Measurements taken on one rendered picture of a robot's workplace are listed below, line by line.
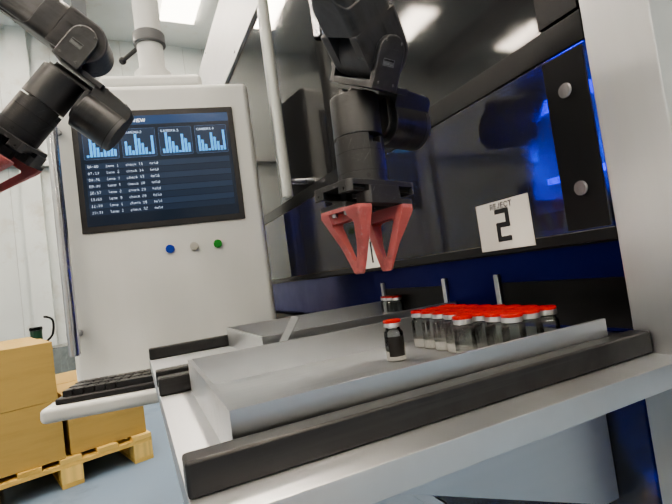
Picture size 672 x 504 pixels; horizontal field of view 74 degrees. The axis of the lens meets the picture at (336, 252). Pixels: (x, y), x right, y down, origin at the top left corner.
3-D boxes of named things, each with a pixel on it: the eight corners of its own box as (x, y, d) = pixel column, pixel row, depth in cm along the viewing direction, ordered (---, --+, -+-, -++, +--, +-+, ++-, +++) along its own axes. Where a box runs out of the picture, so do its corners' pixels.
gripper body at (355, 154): (416, 197, 53) (408, 136, 53) (350, 195, 46) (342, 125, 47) (377, 208, 58) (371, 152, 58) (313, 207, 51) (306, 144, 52)
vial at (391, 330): (400, 357, 52) (395, 320, 53) (410, 359, 50) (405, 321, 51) (383, 360, 51) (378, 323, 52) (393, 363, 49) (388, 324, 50)
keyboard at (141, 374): (254, 359, 112) (253, 349, 112) (259, 369, 98) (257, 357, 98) (77, 390, 102) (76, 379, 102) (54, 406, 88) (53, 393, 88)
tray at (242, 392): (437, 336, 64) (434, 312, 65) (611, 357, 41) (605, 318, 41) (191, 390, 51) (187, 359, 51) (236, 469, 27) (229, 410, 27)
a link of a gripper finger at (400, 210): (422, 267, 52) (412, 186, 52) (377, 271, 47) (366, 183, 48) (380, 272, 57) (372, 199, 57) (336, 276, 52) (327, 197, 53)
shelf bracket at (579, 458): (592, 487, 47) (572, 363, 48) (620, 498, 45) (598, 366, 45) (284, 635, 33) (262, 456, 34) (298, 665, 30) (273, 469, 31)
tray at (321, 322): (382, 316, 100) (380, 301, 100) (459, 321, 76) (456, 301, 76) (228, 345, 86) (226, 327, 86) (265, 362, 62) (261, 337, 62)
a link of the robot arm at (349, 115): (319, 97, 53) (348, 76, 49) (363, 105, 57) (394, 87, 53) (325, 154, 53) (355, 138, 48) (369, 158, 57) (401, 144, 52)
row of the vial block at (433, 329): (425, 343, 59) (420, 308, 59) (536, 360, 42) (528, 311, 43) (411, 347, 58) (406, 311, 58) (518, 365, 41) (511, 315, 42)
